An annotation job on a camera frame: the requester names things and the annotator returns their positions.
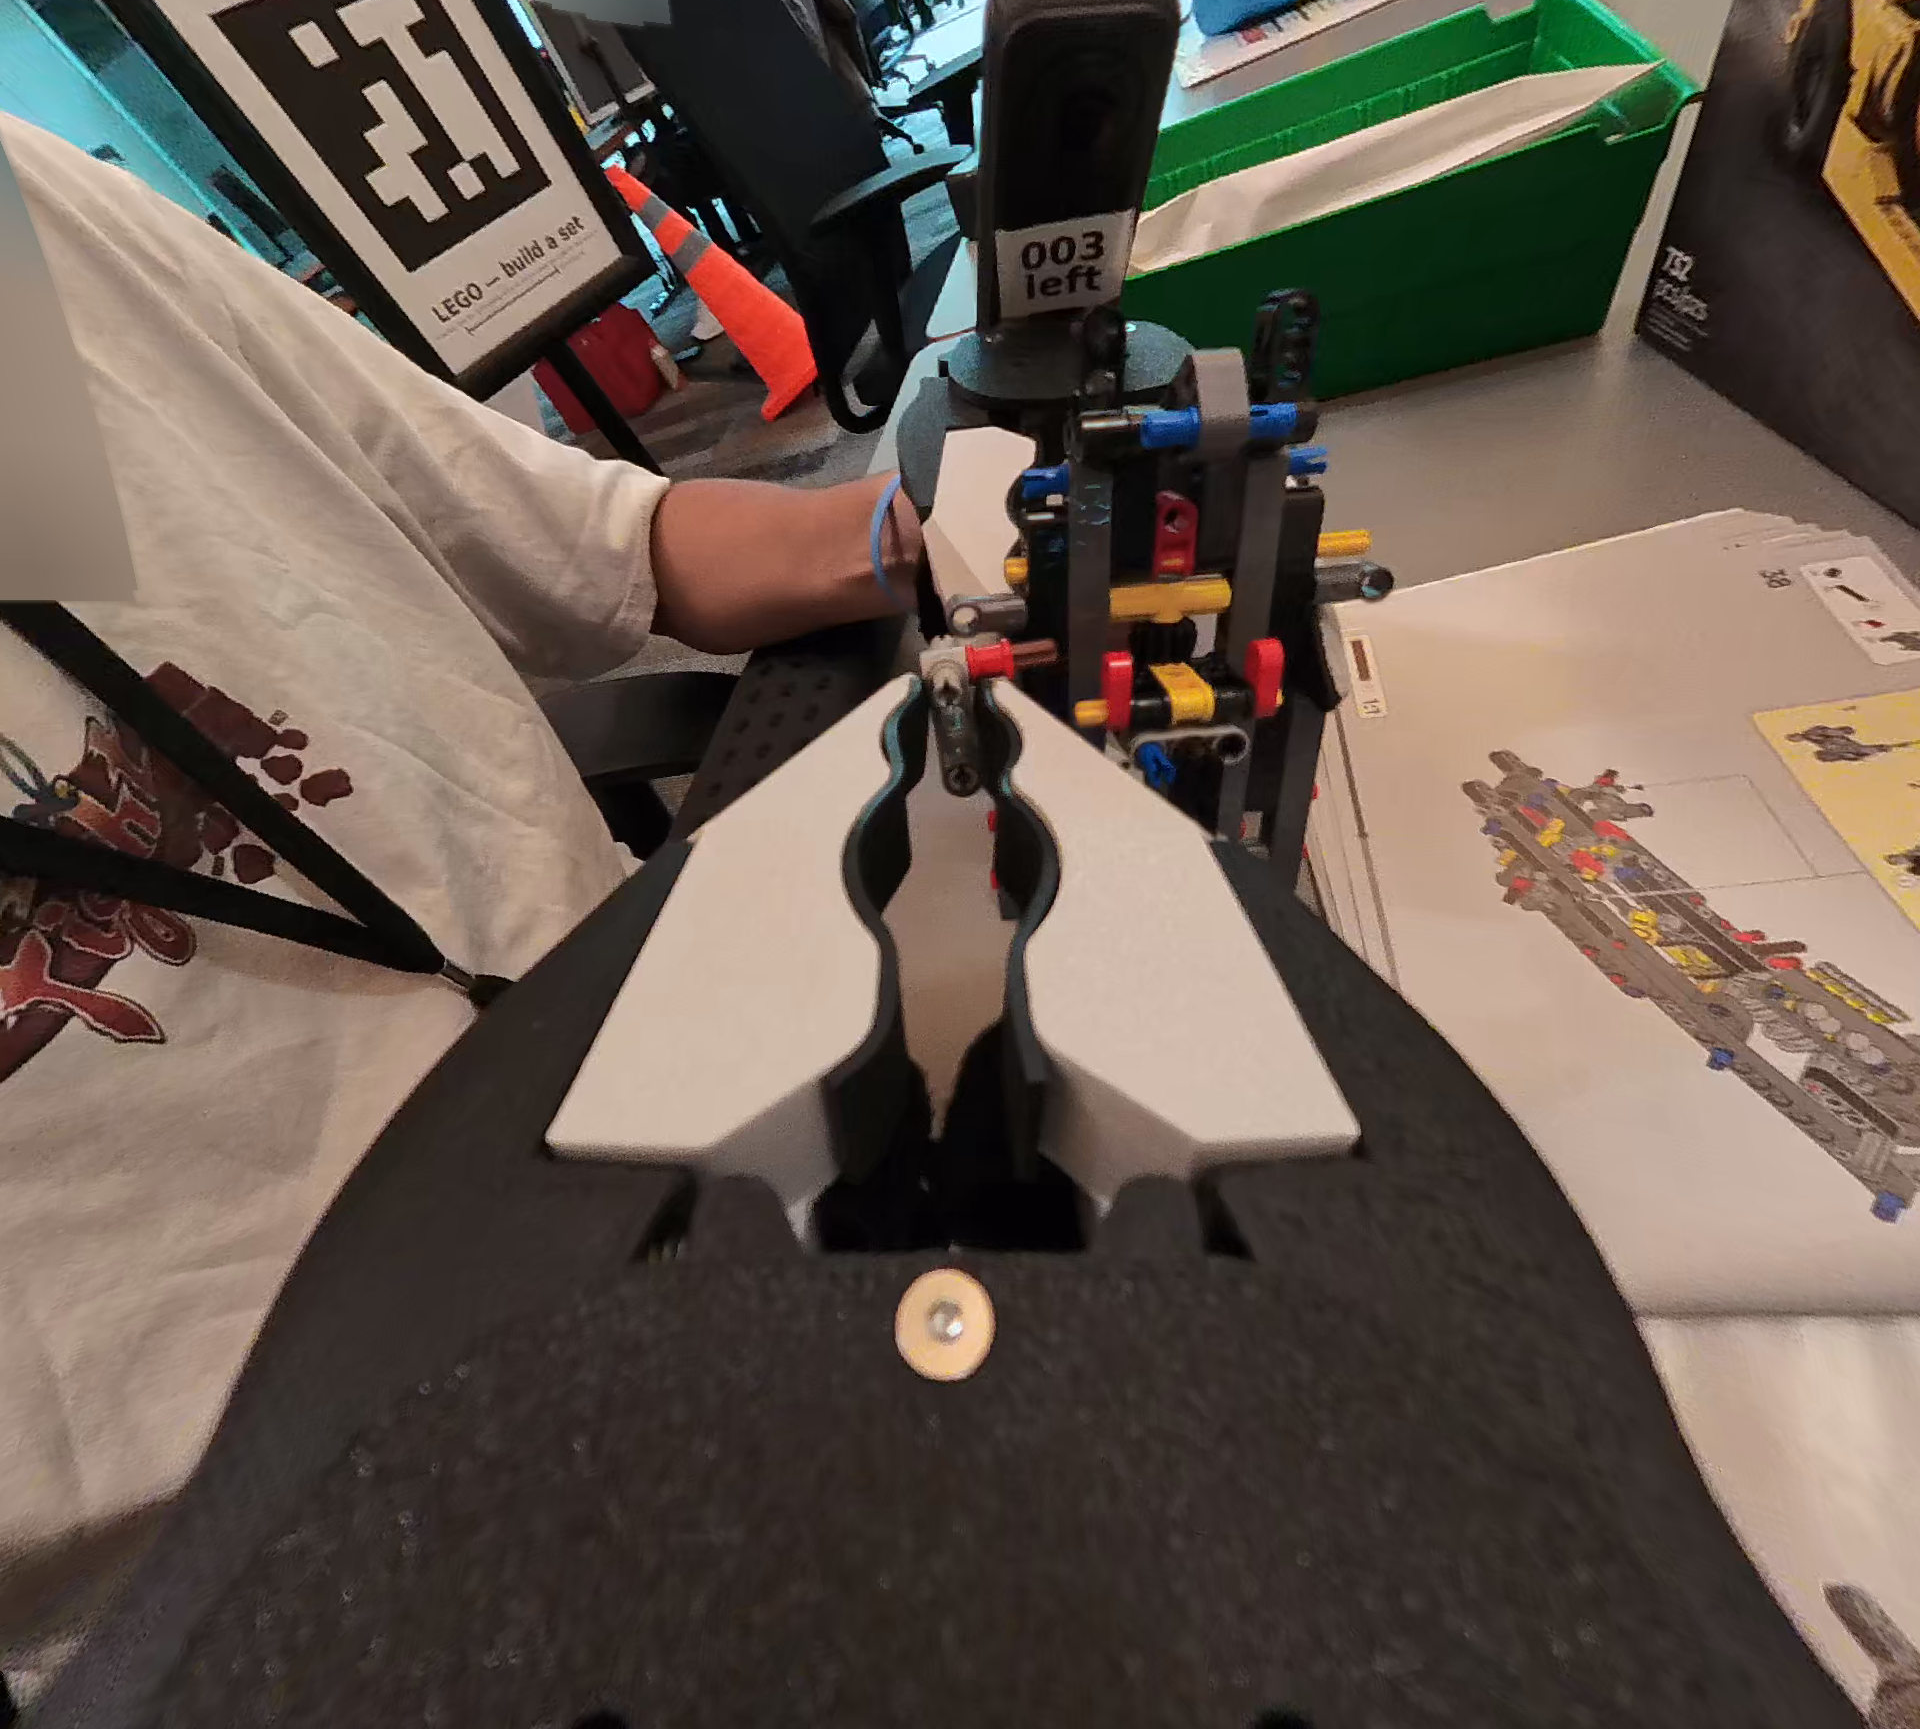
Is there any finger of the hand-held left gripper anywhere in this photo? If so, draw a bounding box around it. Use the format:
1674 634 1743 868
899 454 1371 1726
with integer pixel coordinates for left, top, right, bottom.
919 421 1056 651

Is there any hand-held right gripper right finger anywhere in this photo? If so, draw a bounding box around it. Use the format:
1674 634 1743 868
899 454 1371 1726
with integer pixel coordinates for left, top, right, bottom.
935 676 1363 1225

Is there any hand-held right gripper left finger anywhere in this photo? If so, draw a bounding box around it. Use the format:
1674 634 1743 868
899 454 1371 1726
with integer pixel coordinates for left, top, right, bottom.
544 676 936 1255

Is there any small grey connector red pin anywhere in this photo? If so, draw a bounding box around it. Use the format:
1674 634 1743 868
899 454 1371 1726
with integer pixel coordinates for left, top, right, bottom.
919 636 1061 797

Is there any lego car chassis model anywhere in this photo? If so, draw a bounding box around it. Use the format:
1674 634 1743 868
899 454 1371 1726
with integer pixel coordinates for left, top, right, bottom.
944 288 1399 868

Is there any person's left forearm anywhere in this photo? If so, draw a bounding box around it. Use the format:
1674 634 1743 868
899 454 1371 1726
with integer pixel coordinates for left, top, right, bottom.
649 472 902 655

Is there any lego instruction booklet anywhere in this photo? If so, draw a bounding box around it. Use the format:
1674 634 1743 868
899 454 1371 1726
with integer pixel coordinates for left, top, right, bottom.
1305 506 1920 1729

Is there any lego set box yellow car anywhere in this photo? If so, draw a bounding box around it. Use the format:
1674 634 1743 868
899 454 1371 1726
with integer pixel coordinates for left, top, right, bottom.
1635 0 1920 531

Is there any black office chair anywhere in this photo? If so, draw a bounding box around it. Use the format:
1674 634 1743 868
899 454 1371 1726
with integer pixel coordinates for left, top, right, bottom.
660 0 979 436

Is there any orange traffic cone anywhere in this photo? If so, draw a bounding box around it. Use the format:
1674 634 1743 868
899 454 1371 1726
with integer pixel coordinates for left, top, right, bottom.
604 165 822 421

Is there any white paper bag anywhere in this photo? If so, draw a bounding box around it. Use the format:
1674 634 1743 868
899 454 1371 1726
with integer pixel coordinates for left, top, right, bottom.
1133 61 1669 277

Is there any green plastic bin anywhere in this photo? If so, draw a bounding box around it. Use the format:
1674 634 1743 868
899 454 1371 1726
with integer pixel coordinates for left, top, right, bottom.
1116 0 1701 402

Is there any framed marker sign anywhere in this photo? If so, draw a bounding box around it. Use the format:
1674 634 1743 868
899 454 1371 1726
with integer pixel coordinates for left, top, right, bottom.
5 0 660 400

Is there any black lanyard strap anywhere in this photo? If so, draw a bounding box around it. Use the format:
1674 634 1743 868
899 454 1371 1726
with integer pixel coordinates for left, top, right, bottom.
0 605 513 1010

